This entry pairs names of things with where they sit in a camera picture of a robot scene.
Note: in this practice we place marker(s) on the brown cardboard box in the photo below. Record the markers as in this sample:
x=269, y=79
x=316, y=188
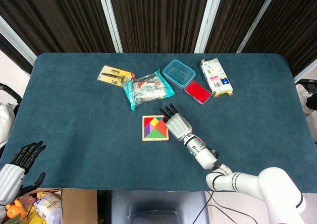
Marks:
x=79, y=206

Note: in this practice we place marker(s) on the yellow tangram piece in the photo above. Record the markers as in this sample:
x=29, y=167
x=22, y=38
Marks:
x=156, y=122

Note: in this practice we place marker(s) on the clear container teal rim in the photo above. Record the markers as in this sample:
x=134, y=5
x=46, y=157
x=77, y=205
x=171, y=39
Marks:
x=178, y=72

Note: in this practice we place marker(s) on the pink triangle tangram piece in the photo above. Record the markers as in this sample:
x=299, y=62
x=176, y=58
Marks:
x=151, y=129

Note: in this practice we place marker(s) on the blue velvet tablecloth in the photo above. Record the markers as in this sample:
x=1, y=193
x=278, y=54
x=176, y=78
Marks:
x=74, y=122

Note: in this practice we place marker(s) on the colourful tangram puzzle tray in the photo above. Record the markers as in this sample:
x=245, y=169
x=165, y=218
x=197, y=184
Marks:
x=153, y=139

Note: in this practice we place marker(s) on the brown ribbed partition panel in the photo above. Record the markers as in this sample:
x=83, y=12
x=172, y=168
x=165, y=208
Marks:
x=292, y=28
x=237, y=11
x=62, y=18
x=158, y=18

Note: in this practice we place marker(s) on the purple tangram piece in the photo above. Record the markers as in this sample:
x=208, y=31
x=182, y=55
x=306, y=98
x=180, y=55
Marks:
x=147, y=131

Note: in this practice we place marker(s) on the green triangle tangram piece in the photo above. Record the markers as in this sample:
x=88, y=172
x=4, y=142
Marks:
x=155, y=134

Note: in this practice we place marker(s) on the red triangle puzzle piece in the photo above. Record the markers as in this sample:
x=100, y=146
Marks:
x=161, y=128

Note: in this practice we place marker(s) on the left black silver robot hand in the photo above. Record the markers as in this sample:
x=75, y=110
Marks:
x=11, y=182

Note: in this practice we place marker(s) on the white partition frame post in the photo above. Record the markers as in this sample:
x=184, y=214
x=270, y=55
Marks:
x=206, y=20
x=258, y=19
x=17, y=41
x=110, y=20
x=305, y=73

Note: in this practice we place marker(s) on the white cloth bag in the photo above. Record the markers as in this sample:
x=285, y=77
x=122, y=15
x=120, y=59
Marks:
x=6, y=122

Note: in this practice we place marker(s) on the yellow tool blister card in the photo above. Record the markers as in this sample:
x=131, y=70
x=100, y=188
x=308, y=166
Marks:
x=109, y=72

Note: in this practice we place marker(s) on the red triangle tangram piece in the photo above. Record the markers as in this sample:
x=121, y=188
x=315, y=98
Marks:
x=147, y=121

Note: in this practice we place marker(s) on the white yellow paper package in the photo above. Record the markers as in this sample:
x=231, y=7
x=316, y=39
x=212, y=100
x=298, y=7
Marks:
x=218, y=77

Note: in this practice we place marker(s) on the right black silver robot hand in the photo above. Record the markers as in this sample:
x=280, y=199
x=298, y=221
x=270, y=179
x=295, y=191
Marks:
x=178, y=127

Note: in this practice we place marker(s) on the teal clear snack bag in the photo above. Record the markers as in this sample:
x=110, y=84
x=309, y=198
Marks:
x=148, y=87

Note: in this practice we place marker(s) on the flat red clear box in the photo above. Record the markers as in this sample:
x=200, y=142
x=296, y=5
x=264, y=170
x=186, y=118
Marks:
x=198, y=91

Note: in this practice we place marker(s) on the black curved chair rail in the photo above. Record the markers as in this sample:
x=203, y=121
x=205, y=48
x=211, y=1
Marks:
x=15, y=91

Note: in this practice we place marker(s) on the white sneaker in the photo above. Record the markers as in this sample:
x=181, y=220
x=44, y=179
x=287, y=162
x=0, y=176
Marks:
x=303, y=95

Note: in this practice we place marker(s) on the orange plush toy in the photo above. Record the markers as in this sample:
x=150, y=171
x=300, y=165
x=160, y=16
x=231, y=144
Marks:
x=16, y=209

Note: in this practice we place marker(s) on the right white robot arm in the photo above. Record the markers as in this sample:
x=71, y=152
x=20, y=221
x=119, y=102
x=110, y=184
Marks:
x=247, y=182

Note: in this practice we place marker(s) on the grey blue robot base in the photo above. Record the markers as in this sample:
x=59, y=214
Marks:
x=158, y=204

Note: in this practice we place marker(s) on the blue triangle tangram piece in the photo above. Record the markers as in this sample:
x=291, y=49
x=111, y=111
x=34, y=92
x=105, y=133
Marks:
x=160, y=118

